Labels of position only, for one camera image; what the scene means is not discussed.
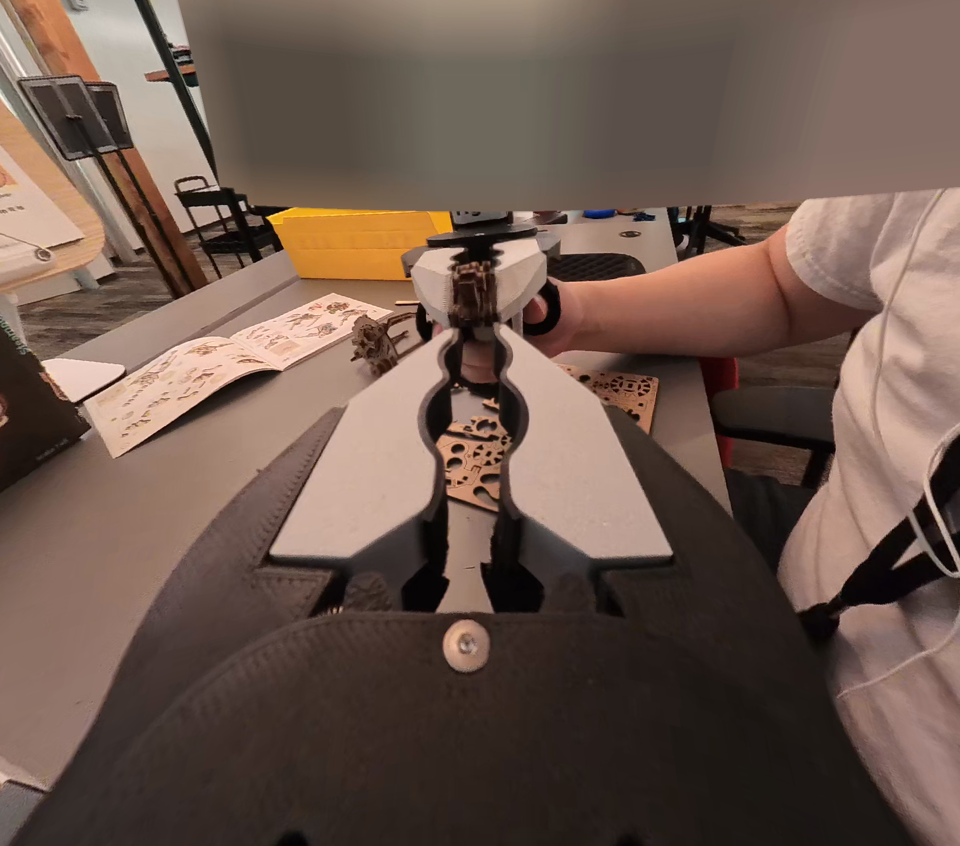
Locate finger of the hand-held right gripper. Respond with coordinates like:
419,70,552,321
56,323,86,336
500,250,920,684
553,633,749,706
411,246,460,340
489,244,549,338

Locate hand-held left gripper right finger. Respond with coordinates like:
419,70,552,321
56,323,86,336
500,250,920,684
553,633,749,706
487,324,674,612

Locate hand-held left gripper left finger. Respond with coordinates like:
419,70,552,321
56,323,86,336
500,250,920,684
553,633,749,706
268,327,456,612

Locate dark wooden model assembly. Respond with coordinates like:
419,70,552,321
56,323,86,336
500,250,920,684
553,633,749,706
448,259,502,343

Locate person's right forearm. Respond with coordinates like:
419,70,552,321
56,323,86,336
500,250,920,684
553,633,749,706
577,223,875,361

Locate brown wooden model figure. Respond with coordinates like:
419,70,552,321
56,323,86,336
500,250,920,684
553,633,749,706
348,310,421,379

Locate person's right hand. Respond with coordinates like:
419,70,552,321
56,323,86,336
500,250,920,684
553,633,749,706
435,276,595,391

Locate black foam pad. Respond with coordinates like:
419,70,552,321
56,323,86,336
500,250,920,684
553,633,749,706
549,252,648,283

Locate yellow plastic bin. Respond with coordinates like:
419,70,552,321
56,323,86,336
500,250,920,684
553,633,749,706
266,207,456,283

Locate laser-cut wooden part sheet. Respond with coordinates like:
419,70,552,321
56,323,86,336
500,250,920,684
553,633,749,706
433,364,661,514

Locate grey background desk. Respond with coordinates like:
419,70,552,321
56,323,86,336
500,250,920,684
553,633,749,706
558,208,681,274

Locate open instruction booklet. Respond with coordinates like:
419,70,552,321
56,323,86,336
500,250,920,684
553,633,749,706
84,294,393,459

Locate teal chair seat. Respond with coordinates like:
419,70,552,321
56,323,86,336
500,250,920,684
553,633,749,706
699,356,839,488

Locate black utility cart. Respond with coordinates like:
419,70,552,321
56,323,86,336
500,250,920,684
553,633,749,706
174,176,285,279

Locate white card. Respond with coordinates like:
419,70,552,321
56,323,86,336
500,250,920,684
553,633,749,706
41,359,127,405

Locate person's white t-shirt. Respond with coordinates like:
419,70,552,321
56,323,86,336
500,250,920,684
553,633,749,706
776,186,960,846

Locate dark cardboard box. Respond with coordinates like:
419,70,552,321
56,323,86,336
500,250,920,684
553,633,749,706
0,313,93,494

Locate black diagonal pole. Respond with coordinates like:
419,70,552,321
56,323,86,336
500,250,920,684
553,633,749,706
82,0,220,188

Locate round wooden table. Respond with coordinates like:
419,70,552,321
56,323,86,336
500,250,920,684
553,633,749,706
0,102,107,296

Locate black panel stand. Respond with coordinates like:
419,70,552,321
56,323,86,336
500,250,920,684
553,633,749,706
16,75,138,166

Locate wooden beam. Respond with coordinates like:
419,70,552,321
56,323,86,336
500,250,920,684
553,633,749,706
0,0,210,298

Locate black lanyard strap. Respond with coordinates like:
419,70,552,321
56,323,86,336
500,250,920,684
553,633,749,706
796,432,960,646

